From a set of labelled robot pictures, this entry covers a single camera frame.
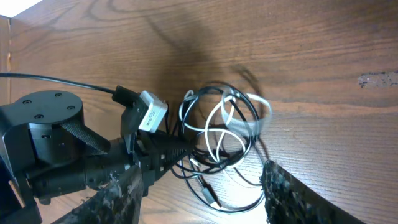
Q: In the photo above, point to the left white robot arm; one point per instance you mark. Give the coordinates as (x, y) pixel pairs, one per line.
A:
(48, 151)

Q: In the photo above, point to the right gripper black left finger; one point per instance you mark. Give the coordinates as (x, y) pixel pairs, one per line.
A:
(119, 202)

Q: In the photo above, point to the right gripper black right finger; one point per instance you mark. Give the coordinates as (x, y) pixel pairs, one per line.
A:
(288, 200)

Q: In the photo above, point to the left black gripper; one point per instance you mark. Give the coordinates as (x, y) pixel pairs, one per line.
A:
(154, 153)

